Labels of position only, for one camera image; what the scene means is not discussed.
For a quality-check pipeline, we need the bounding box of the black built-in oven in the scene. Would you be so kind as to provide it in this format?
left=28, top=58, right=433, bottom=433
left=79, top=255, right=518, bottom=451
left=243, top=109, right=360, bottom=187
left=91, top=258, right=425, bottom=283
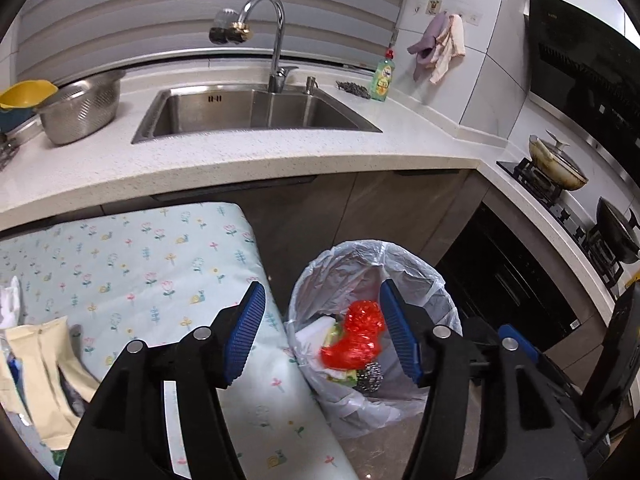
left=435, top=202, right=581, bottom=351

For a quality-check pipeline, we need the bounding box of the trash bin with plastic liner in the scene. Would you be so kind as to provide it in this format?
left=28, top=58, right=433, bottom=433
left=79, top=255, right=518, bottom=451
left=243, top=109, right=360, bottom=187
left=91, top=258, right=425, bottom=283
left=286, top=240, right=463, bottom=438

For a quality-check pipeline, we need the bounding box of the purple hanging cloth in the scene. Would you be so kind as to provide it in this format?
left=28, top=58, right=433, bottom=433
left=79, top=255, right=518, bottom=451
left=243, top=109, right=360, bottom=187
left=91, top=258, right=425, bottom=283
left=407, top=11, right=451, bottom=82

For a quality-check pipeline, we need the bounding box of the beige hanging cloth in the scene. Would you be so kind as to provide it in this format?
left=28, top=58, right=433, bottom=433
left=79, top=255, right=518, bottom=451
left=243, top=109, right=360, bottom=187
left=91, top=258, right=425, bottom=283
left=429, top=14, right=467, bottom=85

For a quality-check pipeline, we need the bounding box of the beige paper packaging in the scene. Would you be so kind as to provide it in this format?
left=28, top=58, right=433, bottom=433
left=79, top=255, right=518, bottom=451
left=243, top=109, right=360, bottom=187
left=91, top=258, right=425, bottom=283
left=7, top=317, right=101, bottom=451

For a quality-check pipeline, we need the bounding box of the steel wool ball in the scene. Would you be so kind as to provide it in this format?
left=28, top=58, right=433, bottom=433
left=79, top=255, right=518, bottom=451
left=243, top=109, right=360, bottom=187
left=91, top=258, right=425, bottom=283
left=355, top=360, right=384, bottom=389

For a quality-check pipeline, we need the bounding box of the dark metal scrubber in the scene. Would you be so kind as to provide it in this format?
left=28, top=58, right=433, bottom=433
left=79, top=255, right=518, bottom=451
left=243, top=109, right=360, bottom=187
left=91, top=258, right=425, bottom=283
left=336, top=80, right=372, bottom=100

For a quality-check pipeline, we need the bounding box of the yellow plastic colander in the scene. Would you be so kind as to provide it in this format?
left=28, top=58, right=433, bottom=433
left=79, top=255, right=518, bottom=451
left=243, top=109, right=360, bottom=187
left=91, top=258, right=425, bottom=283
left=0, top=80, right=59, bottom=110

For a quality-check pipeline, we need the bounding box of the white speckled kitchen countertop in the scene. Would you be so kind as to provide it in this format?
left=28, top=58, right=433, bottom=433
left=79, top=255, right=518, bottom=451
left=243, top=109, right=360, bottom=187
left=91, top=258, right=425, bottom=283
left=0, top=67, right=640, bottom=311

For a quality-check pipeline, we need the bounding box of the frying pan with glass lid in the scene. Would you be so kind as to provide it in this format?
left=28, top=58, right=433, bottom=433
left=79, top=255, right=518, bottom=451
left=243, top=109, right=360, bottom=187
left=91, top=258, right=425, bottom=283
left=529, top=130, right=589, bottom=192

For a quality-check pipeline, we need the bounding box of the white towel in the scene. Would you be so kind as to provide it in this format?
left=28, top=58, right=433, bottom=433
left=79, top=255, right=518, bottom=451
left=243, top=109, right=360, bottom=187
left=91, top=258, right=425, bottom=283
left=0, top=275, right=22, bottom=331

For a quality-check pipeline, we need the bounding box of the chrome kitchen faucet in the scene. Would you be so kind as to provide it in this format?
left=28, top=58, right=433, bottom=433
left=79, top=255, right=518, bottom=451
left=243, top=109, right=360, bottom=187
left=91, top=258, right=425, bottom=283
left=208, top=0, right=299, bottom=94

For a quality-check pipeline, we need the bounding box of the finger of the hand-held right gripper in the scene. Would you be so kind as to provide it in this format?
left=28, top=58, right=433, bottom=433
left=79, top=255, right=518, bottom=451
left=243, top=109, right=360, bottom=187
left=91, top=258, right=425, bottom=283
left=497, top=324, right=592, bottom=437

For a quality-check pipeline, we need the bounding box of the black range hood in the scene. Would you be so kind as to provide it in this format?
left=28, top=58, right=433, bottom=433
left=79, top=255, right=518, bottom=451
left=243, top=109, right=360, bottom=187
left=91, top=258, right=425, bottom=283
left=529, top=0, right=640, bottom=161

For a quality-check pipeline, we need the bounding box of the stainless steel colander bowl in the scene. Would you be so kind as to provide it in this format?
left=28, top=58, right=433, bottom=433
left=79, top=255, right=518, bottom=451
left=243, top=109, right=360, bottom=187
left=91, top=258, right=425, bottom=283
left=37, top=70, right=127, bottom=146

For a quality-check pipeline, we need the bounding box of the black wok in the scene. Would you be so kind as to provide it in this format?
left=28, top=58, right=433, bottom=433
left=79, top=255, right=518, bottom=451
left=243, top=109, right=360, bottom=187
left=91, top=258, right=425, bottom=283
left=596, top=197, right=640, bottom=264

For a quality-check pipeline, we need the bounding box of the blue plastic basin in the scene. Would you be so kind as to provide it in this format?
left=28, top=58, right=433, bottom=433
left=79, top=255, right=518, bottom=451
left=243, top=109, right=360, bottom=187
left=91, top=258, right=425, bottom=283
left=0, top=105, right=41, bottom=134

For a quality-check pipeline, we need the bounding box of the red plastic wrapper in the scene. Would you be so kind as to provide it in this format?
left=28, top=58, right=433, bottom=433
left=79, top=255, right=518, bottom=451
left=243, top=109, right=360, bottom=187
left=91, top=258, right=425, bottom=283
left=320, top=301, right=387, bottom=371

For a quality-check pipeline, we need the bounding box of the green dish soap bottle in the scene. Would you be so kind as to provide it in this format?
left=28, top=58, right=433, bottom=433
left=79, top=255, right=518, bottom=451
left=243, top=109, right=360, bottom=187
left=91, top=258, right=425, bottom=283
left=371, top=48, right=396, bottom=102

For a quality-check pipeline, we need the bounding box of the stainless steel sink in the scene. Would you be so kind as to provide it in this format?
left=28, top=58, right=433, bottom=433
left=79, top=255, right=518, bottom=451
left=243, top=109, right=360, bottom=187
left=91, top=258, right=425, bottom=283
left=131, top=85, right=383, bottom=145

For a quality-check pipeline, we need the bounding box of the white sponge block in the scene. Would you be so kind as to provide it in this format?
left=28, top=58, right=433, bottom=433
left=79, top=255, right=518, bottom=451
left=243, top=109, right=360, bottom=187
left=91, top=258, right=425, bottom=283
left=295, top=315, right=341, bottom=357

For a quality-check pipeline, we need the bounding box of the black gas stove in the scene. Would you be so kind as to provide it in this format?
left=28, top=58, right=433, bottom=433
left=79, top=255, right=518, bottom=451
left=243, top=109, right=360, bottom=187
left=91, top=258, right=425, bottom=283
left=496, top=157, right=640, bottom=301

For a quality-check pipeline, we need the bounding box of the grey window blind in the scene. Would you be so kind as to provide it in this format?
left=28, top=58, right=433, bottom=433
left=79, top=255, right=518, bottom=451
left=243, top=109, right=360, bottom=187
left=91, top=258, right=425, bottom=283
left=15, top=0, right=413, bottom=83

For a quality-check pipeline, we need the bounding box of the floral tablecloth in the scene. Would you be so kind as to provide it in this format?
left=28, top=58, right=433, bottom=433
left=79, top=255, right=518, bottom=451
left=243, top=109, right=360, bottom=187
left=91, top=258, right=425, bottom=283
left=0, top=202, right=358, bottom=480

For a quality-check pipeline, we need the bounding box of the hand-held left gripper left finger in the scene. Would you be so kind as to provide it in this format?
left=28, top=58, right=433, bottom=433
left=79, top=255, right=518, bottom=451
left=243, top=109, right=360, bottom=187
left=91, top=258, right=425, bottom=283
left=59, top=281, right=267, bottom=480

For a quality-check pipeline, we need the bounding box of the yellow-green wet wipes pack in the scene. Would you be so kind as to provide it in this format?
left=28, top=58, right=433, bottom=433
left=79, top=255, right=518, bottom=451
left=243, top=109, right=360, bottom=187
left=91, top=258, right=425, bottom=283
left=322, top=324, right=359, bottom=386

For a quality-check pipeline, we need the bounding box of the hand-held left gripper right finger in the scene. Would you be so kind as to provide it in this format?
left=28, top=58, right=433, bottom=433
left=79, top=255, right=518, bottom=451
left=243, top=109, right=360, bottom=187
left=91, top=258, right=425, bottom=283
left=378, top=280, right=587, bottom=480

